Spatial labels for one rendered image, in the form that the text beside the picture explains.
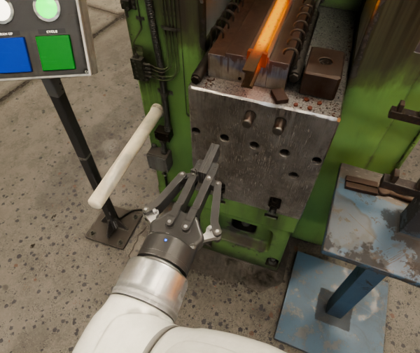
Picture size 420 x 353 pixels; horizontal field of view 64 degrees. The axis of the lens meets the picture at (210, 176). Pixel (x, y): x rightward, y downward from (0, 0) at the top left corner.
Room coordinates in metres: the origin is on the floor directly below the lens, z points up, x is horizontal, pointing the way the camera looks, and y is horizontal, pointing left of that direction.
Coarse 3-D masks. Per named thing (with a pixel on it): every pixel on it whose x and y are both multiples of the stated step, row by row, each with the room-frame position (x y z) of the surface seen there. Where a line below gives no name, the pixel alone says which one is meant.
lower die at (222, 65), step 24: (264, 0) 1.01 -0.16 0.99; (240, 24) 0.89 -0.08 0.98; (264, 24) 0.85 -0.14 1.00; (288, 24) 0.86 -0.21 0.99; (216, 48) 0.77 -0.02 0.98; (240, 48) 0.75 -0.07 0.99; (216, 72) 0.74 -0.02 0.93; (240, 72) 0.72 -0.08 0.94; (264, 72) 0.70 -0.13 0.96; (288, 72) 0.71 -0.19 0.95
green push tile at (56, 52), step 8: (40, 40) 0.71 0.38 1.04; (48, 40) 0.71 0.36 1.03; (56, 40) 0.71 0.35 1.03; (64, 40) 0.71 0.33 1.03; (40, 48) 0.70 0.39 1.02; (48, 48) 0.70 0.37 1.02; (56, 48) 0.70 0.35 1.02; (64, 48) 0.70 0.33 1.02; (72, 48) 0.71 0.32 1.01; (40, 56) 0.69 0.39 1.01; (48, 56) 0.69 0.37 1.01; (56, 56) 0.69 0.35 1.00; (64, 56) 0.70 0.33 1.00; (72, 56) 0.70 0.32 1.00; (48, 64) 0.68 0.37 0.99; (56, 64) 0.69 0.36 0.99; (64, 64) 0.69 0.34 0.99; (72, 64) 0.69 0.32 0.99
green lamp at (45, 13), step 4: (40, 0) 0.75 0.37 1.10; (44, 0) 0.75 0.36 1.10; (48, 0) 0.76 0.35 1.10; (52, 0) 0.76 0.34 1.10; (36, 4) 0.75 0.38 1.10; (40, 4) 0.75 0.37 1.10; (44, 4) 0.75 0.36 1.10; (48, 4) 0.75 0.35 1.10; (52, 4) 0.75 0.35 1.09; (36, 8) 0.75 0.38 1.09; (40, 8) 0.75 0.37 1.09; (44, 8) 0.75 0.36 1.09; (48, 8) 0.75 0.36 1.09; (52, 8) 0.75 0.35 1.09; (56, 8) 0.75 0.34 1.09; (40, 12) 0.74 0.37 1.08; (44, 12) 0.74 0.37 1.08; (48, 12) 0.74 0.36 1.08; (52, 12) 0.74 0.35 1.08; (56, 12) 0.75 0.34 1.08; (44, 16) 0.74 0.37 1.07; (48, 16) 0.74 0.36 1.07; (52, 16) 0.74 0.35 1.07
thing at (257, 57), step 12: (276, 0) 0.97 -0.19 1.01; (288, 0) 0.99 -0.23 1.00; (276, 12) 0.90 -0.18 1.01; (276, 24) 0.83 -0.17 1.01; (264, 36) 0.77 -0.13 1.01; (264, 48) 0.72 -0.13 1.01; (252, 60) 0.66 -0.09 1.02; (264, 60) 0.69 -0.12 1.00; (252, 72) 0.61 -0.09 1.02; (252, 84) 0.62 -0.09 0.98
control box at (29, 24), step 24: (24, 0) 0.75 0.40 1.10; (72, 0) 0.76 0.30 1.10; (0, 24) 0.73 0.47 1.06; (24, 24) 0.73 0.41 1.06; (48, 24) 0.73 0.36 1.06; (72, 24) 0.74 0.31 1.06; (24, 72) 0.68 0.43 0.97; (48, 72) 0.68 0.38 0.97; (72, 72) 0.68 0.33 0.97; (96, 72) 0.73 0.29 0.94
